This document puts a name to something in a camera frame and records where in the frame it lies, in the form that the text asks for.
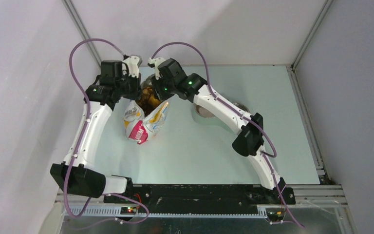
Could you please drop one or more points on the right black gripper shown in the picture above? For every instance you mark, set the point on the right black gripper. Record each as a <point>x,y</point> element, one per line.
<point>157,86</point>

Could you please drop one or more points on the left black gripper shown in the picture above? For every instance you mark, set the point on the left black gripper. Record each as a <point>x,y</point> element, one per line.
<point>137,92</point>

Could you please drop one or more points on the pet food bag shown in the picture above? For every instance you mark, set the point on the pet food bag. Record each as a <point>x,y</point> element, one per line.
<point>141,128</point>

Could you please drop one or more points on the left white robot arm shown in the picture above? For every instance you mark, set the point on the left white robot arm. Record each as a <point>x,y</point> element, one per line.
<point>79,173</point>

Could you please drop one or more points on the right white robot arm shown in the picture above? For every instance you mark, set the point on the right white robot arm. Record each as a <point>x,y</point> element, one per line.
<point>250,136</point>

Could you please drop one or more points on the pet food kibble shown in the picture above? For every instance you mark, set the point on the pet food kibble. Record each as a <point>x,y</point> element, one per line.
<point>147,100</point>

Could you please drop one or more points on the left steel bowl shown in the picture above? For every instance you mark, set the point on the left steel bowl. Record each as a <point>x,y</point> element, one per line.
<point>203,112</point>

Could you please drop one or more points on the steel bowl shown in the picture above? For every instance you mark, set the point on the steel bowl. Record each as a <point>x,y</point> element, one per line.
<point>203,112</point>
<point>241,107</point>

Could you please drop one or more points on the pale green bowl tray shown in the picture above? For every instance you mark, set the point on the pale green bowl tray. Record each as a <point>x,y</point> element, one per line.
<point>212,122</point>

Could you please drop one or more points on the right steel bowl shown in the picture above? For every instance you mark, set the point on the right steel bowl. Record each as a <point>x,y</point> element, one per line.
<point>241,107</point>

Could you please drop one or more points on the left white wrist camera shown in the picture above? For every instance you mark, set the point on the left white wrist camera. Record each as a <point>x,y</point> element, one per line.
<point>131,65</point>

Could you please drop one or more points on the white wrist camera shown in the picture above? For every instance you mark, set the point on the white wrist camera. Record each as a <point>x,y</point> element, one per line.
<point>131,65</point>
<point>154,63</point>

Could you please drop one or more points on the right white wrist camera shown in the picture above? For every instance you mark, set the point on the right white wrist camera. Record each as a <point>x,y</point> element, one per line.
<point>154,63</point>

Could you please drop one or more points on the left aluminium frame post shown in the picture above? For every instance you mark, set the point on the left aluminium frame post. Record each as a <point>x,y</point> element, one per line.
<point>81,28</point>

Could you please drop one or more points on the aluminium frame post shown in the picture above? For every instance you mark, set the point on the aluminium frame post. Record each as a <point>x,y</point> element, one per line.
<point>312,31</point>
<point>81,28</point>

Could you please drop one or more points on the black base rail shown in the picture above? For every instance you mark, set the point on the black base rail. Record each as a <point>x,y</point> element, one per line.
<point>207,199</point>

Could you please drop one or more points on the right aluminium frame post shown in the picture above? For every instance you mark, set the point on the right aluminium frame post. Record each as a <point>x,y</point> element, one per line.
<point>312,31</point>

